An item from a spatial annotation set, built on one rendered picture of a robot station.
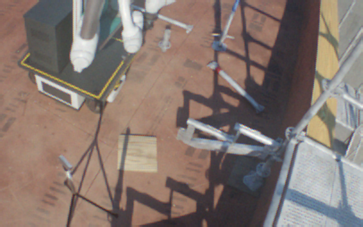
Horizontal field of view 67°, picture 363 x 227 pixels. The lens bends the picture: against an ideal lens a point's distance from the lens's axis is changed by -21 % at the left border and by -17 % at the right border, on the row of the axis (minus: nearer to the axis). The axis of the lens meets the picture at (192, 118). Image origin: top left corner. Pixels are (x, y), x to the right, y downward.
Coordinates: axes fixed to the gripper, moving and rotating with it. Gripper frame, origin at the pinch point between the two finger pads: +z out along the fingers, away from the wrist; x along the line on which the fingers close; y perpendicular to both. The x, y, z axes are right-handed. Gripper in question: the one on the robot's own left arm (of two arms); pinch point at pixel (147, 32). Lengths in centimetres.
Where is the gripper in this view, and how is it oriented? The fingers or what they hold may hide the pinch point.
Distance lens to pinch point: 244.5
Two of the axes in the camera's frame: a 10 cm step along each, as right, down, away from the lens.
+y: 9.2, 3.8, -0.2
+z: -2.2, 5.6, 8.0
